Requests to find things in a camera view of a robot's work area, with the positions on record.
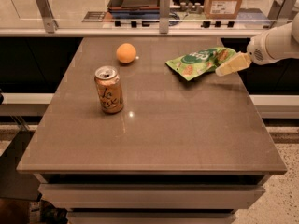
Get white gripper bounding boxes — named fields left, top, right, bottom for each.
left=215, top=35, right=275, bottom=77

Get green rice chip bag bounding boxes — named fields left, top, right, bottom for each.
left=166, top=47, right=235, bottom=81

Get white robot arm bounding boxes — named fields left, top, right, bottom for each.
left=215, top=14, right=299, bottom=77

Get cardboard box with label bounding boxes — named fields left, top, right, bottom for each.
left=204, top=0, right=242, bottom=19

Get orange fruit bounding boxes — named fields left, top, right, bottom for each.
left=116, top=43, right=136, bottom=63

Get stacked trays and boxes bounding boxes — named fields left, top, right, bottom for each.
left=107, top=0, right=160, bottom=20

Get orange La Croix can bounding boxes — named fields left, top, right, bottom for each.
left=94, top=66, right=123, bottom=114

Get upper white drawer front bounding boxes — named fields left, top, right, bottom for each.
left=39, top=184, right=264, bottom=209

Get right metal glass bracket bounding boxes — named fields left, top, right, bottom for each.
left=266, top=0, right=299, bottom=28

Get metal glass bracket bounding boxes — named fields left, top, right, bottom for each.
left=266, top=0, right=299, bottom=28
left=36, top=0, right=58, bottom=34
left=159, top=0, right=170, bottom=34

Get middle metal glass bracket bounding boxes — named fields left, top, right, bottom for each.
left=159, top=0, right=170, bottom=34

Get left metal glass bracket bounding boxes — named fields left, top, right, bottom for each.
left=36, top=0, right=58, bottom=34

